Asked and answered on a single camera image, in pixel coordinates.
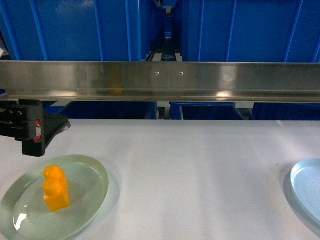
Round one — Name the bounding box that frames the blue bin below rail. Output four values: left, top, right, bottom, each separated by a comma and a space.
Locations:
170, 101, 244, 121

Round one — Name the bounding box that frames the yellow toy building block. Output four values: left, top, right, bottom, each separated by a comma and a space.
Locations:
42, 165, 71, 212

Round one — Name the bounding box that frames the large blue bin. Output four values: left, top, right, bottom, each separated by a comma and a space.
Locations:
171, 0, 320, 63
0, 0, 149, 61

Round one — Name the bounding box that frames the large blue bin upper right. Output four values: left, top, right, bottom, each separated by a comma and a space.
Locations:
171, 0, 320, 63

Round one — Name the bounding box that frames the pale blue round plate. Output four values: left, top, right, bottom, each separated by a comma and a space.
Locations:
290, 158, 320, 225

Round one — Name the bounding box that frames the stainless steel shelf rail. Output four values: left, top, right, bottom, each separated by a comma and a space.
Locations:
0, 61, 320, 103

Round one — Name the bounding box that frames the large blue bin upper left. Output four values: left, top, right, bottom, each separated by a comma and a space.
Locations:
0, 0, 149, 61

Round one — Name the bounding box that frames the pale green round plate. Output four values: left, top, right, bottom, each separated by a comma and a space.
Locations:
0, 155, 109, 240

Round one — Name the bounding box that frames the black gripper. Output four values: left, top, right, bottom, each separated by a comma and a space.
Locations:
0, 100, 71, 157

